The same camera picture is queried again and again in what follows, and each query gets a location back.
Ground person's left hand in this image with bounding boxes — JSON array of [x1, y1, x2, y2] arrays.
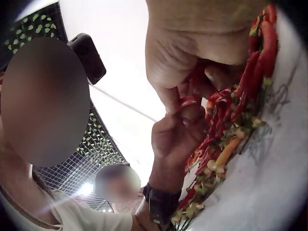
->
[[148, 105, 208, 191]]

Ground heap of green stem caps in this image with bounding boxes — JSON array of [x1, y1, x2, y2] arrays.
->
[[170, 77, 273, 229]]

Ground black wrist band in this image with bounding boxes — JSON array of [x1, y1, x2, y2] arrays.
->
[[143, 182, 182, 227]]

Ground person's right fingers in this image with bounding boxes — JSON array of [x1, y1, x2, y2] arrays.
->
[[204, 64, 241, 98]]

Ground pile of red chilies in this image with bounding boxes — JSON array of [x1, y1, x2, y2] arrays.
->
[[177, 2, 279, 210]]

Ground black grid panel with leaves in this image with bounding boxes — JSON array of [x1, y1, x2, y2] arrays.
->
[[32, 106, 131, 196], [0, 0, 69, 72]]

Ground red chili pepper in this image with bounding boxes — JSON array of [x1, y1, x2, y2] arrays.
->
[[177, 95, 201, 114]]

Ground person's left fingers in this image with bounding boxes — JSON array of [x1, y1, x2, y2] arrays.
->
[[166, 105, 208, 135]]

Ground orange chili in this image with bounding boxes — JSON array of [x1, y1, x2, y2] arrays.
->
[[215, 137, 242, 167]]

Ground person's right hand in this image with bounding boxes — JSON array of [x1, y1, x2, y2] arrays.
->
[[145, 0, 269, 118]]

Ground person's right thumb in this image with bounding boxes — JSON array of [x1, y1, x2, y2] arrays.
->
[[158, 82, 193, 118]]

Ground bright ceiling lamp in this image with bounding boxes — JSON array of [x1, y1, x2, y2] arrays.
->
[[78, 182, 96, 196]]

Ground person's body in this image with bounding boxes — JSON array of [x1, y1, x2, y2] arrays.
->
[[0, 115, 135, 231]]

